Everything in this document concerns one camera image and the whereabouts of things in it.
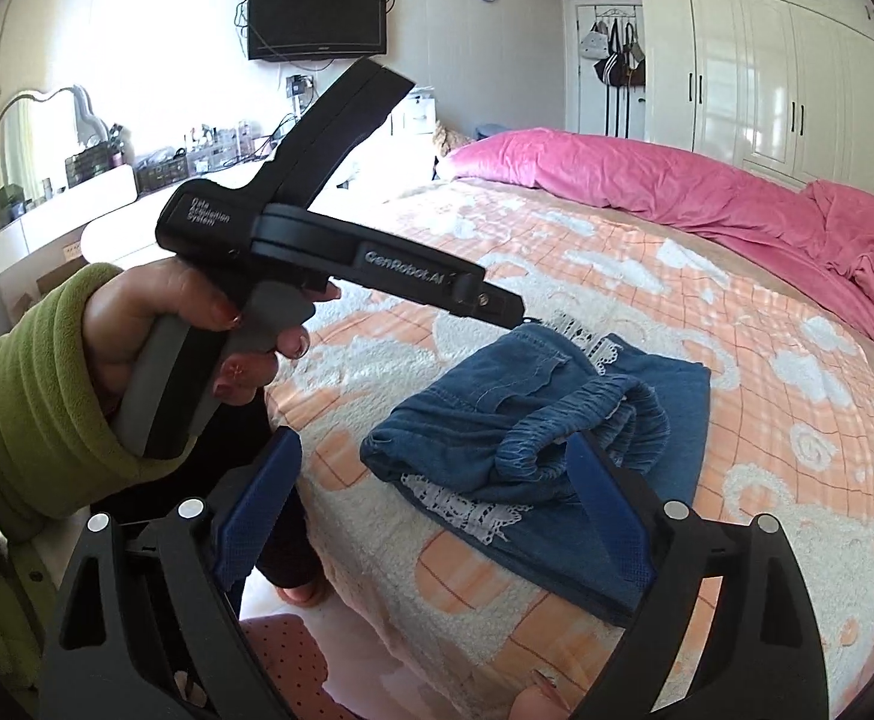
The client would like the cardboard box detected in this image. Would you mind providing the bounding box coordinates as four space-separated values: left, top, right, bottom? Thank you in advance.
35 253 91 295

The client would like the black wall television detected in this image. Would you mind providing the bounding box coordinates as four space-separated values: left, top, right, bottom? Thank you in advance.
248 0 390 62

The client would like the black hanging bag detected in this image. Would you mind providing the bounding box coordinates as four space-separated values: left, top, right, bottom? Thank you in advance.
594 19 648 91

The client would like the peach white printed blanket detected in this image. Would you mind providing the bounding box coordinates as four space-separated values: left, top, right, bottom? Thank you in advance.
264 180 874 720

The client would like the black storage basket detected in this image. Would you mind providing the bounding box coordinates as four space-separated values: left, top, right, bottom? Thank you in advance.
135 156 192 194
65 148 121 187

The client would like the blue denim pants lace trim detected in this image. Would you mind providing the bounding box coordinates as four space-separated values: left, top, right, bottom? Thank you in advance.
360 322 712 627

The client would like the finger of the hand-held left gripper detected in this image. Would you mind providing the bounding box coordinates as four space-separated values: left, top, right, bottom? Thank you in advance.
437 266 526 329

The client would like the white framed mirror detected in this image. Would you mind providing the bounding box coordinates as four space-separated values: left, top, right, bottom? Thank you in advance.
0 85 121 202

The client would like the person's left forearm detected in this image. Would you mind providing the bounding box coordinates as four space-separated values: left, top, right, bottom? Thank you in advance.
0 262 183 545

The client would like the pink quilt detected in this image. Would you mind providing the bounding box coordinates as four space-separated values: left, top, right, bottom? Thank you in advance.
437 129 874 361

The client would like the red dotted cushion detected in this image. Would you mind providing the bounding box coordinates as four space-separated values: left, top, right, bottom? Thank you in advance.
240 613 331 720

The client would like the person's left hand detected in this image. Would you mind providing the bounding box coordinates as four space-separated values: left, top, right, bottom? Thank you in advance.
80 255 344 421

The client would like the white wardrobe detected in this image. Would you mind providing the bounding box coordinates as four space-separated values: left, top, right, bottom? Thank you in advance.
527 0 874 226

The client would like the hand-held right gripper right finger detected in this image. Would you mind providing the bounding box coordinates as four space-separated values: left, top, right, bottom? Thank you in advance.
563 431 832 720

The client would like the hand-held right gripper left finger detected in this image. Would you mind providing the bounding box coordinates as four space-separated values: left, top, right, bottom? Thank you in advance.
35 426 303 720

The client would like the white dressing table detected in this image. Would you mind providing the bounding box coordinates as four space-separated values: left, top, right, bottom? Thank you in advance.
0 163 273 331

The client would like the white door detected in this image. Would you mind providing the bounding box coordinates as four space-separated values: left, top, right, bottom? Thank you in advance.
564 0 645 140

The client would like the beige plush toy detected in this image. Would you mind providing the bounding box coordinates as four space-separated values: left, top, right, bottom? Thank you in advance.
432 123 474 160

